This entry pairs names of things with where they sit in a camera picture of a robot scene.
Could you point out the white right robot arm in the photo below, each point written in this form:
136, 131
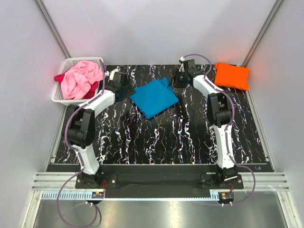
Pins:
220, 115

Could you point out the blue t shirt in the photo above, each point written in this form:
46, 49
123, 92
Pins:
154, 97

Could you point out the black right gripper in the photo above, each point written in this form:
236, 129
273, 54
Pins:
174, 80

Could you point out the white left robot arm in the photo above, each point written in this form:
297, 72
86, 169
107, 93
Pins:
79, 124

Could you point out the white plastic laundry basket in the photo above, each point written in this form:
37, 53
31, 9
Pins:
57, 96

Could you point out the folded orange t shirt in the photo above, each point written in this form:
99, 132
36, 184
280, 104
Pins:
231, 76

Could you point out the aluminium frame rail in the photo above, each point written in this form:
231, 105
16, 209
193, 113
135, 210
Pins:
54, 180

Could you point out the red t shirt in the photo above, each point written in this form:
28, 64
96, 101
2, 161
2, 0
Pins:
80, 95

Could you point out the pink t shirt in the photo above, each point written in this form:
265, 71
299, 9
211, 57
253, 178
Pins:
81, 76

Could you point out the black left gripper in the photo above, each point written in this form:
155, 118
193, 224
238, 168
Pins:
130, 90

